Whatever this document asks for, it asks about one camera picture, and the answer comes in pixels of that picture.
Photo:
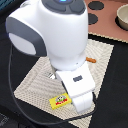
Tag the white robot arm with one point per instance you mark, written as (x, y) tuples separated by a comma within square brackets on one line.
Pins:
[(57, 29)]

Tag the toy knife wooden handle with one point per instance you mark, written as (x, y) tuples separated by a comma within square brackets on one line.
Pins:
[(90, 60)]

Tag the pink toy stove top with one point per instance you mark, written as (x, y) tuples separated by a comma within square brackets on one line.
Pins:
[(106, 25)]

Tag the white bowl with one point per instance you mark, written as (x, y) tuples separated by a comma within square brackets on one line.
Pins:
[(122, 14)]

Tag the yellow toy butter box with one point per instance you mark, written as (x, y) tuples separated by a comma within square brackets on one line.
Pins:
[(59, 101)]

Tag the white woven placemat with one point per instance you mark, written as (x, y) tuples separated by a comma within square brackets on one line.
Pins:
[(38, 87)]

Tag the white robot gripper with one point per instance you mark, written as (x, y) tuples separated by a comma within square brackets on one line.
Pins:
[(79, 85)]

